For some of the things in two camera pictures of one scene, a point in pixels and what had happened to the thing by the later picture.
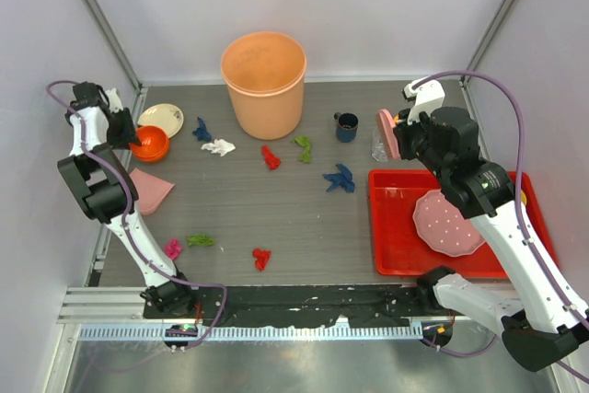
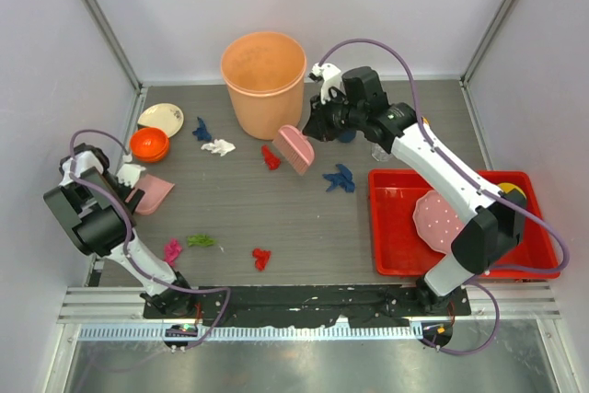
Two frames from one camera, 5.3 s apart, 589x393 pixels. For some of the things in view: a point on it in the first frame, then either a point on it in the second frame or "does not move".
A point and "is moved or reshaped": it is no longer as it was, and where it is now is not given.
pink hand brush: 386,126 is moved or reshaped
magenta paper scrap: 173,248 does not move
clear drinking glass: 378,149 does not move
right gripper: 404,131 → 318,125
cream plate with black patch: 167,116 does not move
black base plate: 382,306 does not move
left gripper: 130,136 → 132,204
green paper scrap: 200,240 does not move
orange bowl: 155,144 does not move
